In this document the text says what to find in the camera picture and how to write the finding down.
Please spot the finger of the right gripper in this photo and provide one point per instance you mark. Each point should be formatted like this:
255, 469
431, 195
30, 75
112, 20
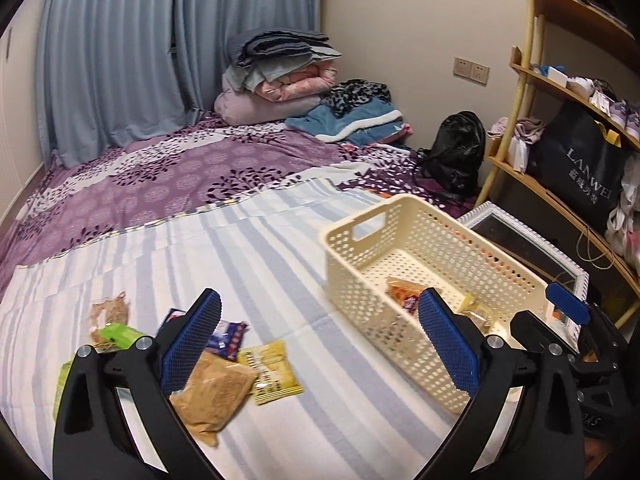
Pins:
534, 335
568, 303

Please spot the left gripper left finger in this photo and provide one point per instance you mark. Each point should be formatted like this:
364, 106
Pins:
92, 439

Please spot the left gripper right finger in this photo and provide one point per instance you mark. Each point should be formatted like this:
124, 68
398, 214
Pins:
545, 439

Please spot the green seaweed snack packet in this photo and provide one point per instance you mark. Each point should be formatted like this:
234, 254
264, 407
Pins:
111, 336

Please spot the brown cracker snack packet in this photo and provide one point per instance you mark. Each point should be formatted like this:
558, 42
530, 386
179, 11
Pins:
213, 393

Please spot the clear bag of biscuits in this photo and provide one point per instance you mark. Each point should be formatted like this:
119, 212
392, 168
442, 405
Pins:
107, 311

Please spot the blue white snack packet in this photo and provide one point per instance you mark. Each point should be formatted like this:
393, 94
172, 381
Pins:
225, 337

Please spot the yellow snack packet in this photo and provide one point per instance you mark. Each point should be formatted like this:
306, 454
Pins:
275, 377

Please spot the white framed mirror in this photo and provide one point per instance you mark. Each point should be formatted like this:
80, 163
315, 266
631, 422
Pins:
528, 247

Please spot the wooden bamboo shelf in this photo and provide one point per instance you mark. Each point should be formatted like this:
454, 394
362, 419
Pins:
587, 22

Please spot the white plastic bags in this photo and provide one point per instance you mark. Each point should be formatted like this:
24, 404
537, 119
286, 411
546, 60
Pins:
622, 228

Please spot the orange red snack packet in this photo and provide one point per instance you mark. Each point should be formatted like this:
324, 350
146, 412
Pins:
405, 293

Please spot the black LANWEI shopping bag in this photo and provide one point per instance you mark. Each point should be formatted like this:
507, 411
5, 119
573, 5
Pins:
575, 161

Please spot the cream perforated plastic basket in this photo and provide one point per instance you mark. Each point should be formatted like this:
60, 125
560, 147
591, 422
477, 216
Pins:
404, 237

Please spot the pink folded clothes on shelf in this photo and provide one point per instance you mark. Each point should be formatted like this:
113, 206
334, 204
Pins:
526, 133

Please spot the black backpack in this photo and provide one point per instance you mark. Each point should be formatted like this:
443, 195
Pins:
454, 159

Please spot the striped white blue sheet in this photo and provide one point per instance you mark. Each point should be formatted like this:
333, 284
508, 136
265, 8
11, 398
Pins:
359, 417

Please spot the sneakers on shelf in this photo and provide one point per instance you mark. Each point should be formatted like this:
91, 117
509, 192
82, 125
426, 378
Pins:
601, 95

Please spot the purple floral bedspread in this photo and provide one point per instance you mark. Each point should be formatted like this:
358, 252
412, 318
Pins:
195, 166

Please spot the blue folded blanket pile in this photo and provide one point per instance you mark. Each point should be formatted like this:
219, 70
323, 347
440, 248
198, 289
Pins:
355, 111

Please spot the stack of folded quilts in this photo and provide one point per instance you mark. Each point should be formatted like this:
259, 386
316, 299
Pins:
274, 74

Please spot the blue grey curtain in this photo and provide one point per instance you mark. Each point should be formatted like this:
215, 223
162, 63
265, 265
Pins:
111, 72

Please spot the wall power sockets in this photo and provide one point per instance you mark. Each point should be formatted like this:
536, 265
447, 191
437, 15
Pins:
471, 71

